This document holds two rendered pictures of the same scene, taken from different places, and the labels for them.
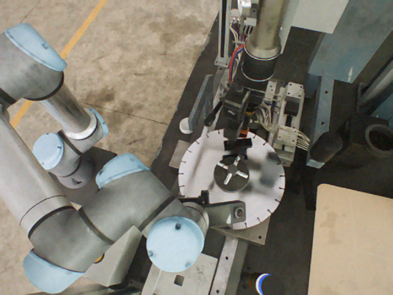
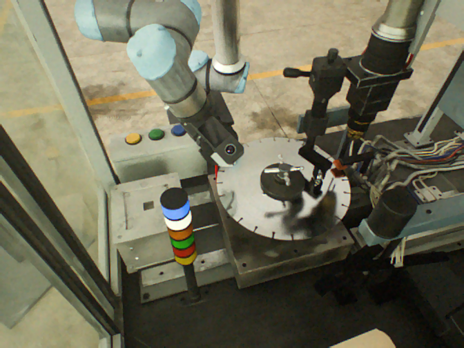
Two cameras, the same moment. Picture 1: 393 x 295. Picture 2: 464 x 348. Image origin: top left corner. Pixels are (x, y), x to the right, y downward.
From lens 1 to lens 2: 46 cm
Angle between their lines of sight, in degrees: 32
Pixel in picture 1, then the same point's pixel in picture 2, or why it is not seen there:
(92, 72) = (304, 97)
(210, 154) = (286, 155)
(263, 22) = not seen: outside the picture
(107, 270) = (124, 152)
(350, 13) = not seen: outside the picture
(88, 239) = (120, 8)
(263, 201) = (279, 223)
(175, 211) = (175, 38)
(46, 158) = not seen: hidden behind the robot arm
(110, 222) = (140, 11)
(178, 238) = (152, 34)
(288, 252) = (255, 333)
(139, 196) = (169, 14)
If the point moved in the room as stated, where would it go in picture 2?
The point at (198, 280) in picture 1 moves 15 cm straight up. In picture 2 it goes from (157, 220) to (146, 181)
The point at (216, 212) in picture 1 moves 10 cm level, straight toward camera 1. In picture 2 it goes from (214, 126) to (166, 143)
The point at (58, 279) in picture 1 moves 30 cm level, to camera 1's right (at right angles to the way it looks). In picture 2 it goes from (85, 12) to (180, 90)
